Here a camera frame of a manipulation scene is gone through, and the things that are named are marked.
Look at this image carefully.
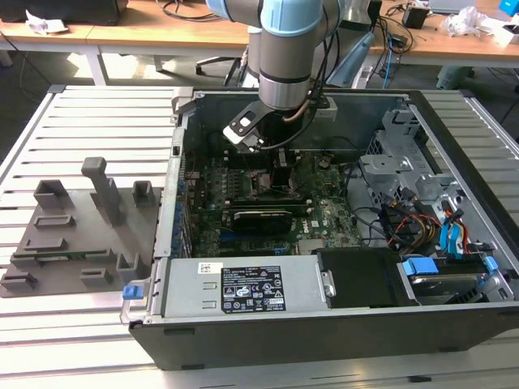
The office chair base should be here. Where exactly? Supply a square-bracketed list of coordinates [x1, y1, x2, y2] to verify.
[194, 55, 249, 87]

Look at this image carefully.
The black plastic shroud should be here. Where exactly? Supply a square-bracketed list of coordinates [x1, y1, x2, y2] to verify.
[315, 247, 419, 310]

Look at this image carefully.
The pale green bin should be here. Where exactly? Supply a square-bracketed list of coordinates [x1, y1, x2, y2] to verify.
[435, 64, 476, 91]

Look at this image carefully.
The grey laptop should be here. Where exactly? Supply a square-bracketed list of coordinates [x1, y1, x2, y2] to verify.
[428, 0, 476, 13]

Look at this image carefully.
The CPU socket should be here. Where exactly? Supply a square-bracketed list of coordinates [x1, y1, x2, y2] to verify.
[247, 168, 274, 200]

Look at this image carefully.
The pale blue teach pendant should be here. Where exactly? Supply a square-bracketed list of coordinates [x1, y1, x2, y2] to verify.
[327, 30, 376, 89]

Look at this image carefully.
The white box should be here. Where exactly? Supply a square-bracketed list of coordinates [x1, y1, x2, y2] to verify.
[501, 22, 519, 46]

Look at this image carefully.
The black open PC case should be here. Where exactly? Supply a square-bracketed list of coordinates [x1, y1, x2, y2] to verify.
[119, 87, 519, 372]

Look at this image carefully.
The silver metal drive cage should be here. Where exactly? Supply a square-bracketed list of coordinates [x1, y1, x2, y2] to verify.
[358, 105, 467, 222]

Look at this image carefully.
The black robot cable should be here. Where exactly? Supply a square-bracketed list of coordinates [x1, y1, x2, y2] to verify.
[282, 30, 340, 123]
[253, 24, 342, 154]

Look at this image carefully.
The grey parts rack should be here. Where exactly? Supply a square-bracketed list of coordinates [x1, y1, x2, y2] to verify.
[0, 156, 164, 300]

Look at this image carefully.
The blue case latch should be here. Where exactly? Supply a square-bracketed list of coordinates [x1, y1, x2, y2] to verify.
[121, 284, 144, 302]

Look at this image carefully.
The blue hanging cable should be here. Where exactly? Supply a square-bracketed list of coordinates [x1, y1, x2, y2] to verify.
[384, 34, 397, 89]

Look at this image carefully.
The black cable bundle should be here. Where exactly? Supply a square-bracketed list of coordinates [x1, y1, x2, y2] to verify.
[344, 160, 406, 248]

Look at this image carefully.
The blue flat data cable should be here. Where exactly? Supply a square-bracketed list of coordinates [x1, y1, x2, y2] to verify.
[439, 193, 468, 261]

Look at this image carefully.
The clear plastic bag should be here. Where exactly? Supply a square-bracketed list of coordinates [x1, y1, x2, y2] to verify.
[440, 6, 506, 38]

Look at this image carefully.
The black adapter with cable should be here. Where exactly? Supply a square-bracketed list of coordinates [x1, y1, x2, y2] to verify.
[375, 15, 415, 80]

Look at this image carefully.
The small black box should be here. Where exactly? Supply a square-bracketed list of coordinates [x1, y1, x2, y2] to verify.
[401, 4, 430, 30]

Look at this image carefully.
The black camera bracket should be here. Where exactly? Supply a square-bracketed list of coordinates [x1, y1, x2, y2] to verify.
[229, 100, 268, 141]

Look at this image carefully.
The grey power supply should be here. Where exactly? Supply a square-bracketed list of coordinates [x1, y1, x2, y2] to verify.
[146, 254, 326, 322]

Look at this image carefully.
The black RAM slot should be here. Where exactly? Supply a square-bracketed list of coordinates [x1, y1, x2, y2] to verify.
[229, 202, 315, 217]
[225, 156, 301, 170]
[226, 195, 314, 207]
[224, 147, 303, 161]

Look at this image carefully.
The crumpled white paper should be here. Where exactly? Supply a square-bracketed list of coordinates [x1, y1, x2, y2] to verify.
[24, 10, 69, 34]

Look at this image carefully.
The wooden desk white frame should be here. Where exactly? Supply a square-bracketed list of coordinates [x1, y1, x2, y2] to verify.
[0, 14, 519, 88]

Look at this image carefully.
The metal socket cover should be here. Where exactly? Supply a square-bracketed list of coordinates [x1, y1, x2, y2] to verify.
[288, 152, 318, 191]

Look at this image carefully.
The silver chipset heatsink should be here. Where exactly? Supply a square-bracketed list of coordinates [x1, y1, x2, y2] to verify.
[298, 237, 330, 255]

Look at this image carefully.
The black graphics card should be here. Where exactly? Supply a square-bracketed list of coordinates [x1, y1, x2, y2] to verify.
[229, 207, 294, 237]

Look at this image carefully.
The hard disk in blue carrier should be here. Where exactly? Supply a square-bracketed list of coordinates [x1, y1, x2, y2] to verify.
[399, 254, 500, 306]

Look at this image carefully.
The green motherboard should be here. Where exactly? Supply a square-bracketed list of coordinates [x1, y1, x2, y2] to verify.
[182, 150, 366, 259]

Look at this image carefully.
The red yellow wire bundle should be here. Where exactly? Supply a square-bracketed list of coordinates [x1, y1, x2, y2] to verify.
[384, 212, 444, 249]

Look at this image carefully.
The black bag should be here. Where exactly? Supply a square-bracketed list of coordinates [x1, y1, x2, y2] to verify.
[0, 0, 130, 26]

